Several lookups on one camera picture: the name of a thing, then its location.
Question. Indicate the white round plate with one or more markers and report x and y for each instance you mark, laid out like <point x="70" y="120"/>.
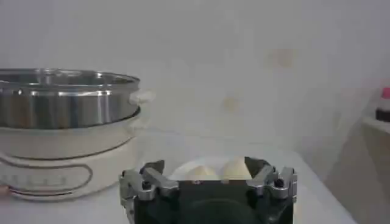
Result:
<point x="179" y="172"/>

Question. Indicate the steel steamer with cream base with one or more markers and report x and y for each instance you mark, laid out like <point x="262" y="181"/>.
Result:
<point x="61" y="106"/>

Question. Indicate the beige side table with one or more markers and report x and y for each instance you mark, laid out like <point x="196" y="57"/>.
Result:
<point x="377" y="158"/>

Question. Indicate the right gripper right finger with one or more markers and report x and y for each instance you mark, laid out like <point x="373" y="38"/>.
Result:
<point x="271" y="182"/>

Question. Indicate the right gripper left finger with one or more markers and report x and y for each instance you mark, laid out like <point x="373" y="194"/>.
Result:
<point x="152" y="182"/>

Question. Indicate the white steamed bun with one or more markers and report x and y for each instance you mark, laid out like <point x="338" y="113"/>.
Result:
<point x="236" y="169"/>
<point x="201" y="174"/>

